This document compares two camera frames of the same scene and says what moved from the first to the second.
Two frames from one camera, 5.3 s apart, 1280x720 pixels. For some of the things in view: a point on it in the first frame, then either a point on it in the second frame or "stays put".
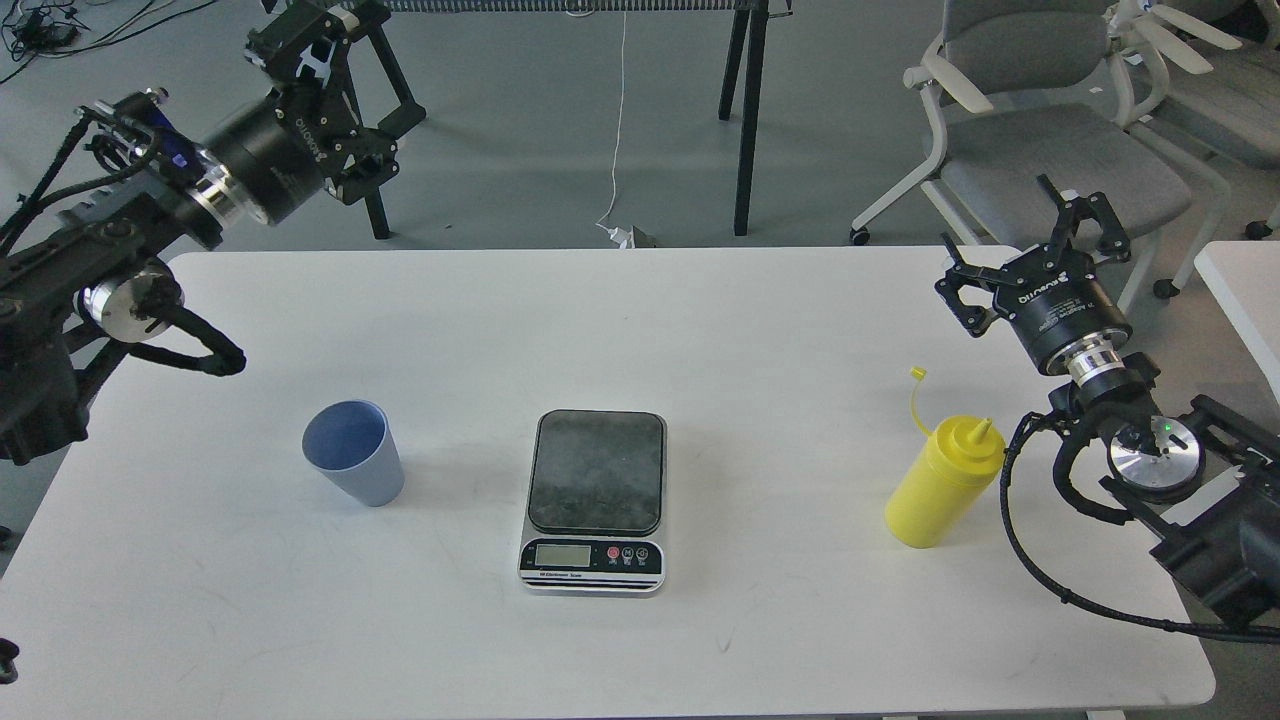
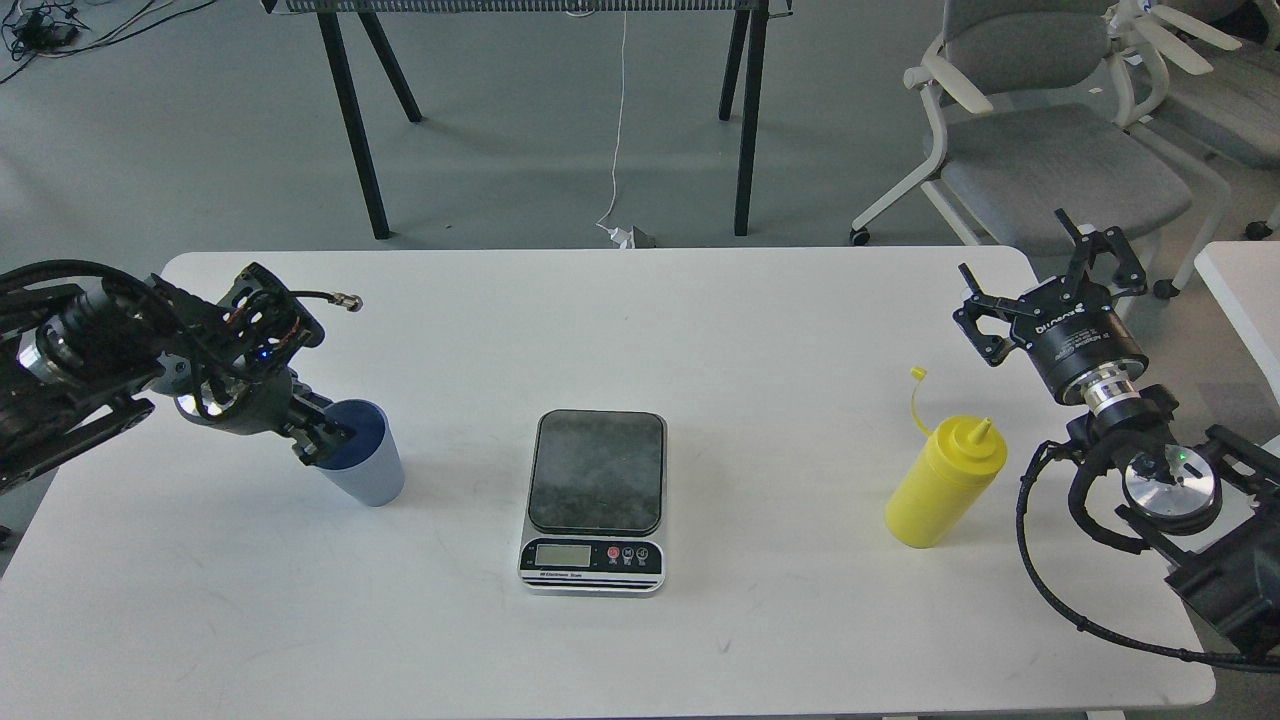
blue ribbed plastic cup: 353,442 stays put
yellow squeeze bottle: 950,479 stays put
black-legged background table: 744,76 stays put
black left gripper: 275,154 -> 246,386
